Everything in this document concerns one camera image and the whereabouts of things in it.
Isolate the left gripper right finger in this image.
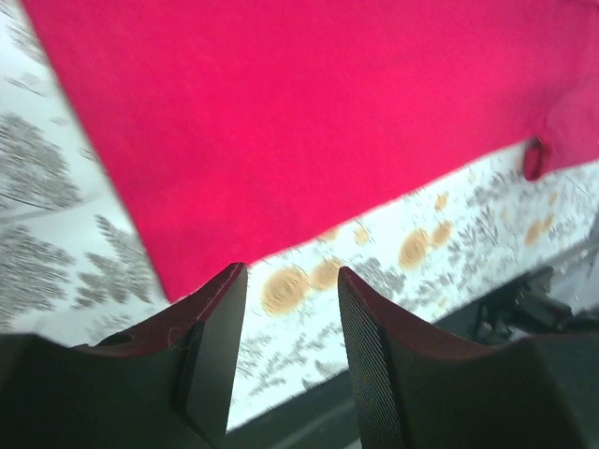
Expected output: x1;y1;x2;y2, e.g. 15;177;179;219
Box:
338;268;587;448

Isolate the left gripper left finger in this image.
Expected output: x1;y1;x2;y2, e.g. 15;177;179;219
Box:
1;263;248;448

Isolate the magenta t-shirt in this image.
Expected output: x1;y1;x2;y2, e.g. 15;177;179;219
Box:
23;1;598;301

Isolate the floral patterned table mat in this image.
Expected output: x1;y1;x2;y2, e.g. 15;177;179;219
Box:
1;1;598;427

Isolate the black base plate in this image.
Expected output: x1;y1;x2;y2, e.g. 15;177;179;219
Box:
226;256;598;448

